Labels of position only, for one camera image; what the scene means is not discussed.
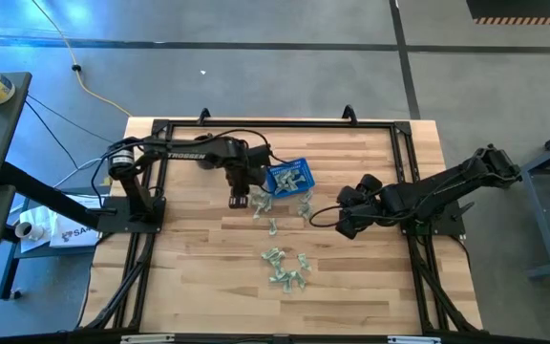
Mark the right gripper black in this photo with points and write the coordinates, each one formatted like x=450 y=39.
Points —
x=375 y=205

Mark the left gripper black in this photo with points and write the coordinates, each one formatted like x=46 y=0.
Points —
x=239 y=165

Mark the green white sweetener packet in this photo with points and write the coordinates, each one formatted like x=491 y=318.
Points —
x=293 y=171
x=284 y=187
x=259 y=193
x=299 y=278
x=279 y=260
x=288 y=178
x=270 y=253
x=304 y=262
x=267 y=203
x=272 y=227
x=279 y=274
x=307 y=196
x=299 y=179
x=287 y=285
x=279 y=178
x=303 y=210
x=258 y=210

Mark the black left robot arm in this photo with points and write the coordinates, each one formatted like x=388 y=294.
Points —
x=184 y=154

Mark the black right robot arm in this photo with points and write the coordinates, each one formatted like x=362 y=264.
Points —
x=447 y=188

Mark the blue plastic basket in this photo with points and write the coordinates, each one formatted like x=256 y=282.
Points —
x=310 y=179

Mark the black base lever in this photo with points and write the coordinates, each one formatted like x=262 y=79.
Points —
x=105 y=210
x=463 y=210

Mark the white label strip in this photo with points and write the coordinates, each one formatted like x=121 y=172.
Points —
x=413 y=340
x=146 y=339

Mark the white printed paper bag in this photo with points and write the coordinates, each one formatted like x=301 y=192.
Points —
x=72 y=235

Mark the black desk support beam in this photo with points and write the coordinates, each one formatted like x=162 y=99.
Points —
x=50 y=196

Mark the white pipe piece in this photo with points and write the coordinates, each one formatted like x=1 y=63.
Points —
x=29 y=230

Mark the dark low cart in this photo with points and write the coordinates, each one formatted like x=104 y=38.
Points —
x=7 y=277

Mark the black hazard-striped mat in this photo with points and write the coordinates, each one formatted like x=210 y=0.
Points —
x=518 y=8

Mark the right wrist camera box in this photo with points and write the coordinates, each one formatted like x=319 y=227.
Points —
x=371 y=183

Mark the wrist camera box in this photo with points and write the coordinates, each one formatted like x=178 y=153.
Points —
x=260 y=156
x=371 y=183

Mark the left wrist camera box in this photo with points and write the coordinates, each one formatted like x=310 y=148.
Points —
x=260 y=156

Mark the black aluminium table frame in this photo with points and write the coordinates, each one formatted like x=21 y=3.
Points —
x=280 y=123

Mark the grey metal cart frame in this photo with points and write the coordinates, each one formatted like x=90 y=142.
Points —
x=533 y=172

